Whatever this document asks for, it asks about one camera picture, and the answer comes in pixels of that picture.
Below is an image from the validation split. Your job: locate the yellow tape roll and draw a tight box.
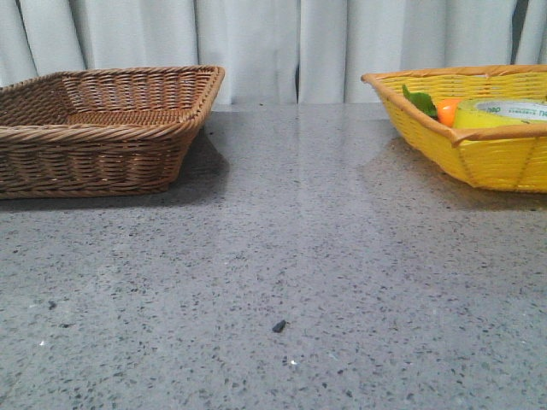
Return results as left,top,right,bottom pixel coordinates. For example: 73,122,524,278
453,98,546,129

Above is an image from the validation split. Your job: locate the small black debris piece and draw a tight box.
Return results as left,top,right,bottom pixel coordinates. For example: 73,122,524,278
272,319,287,333

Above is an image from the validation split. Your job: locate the white curtain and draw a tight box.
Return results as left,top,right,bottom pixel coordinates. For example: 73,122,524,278
1,1,546,104

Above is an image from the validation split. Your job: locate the brown wicker basket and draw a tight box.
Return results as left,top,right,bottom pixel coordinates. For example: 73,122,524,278
1,65,225,199

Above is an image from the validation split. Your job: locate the orange toy carrot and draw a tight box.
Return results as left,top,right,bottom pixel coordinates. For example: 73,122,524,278
402,85,462,127

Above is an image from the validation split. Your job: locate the yellow woven basket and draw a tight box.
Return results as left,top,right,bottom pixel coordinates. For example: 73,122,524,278
362,64,546,193

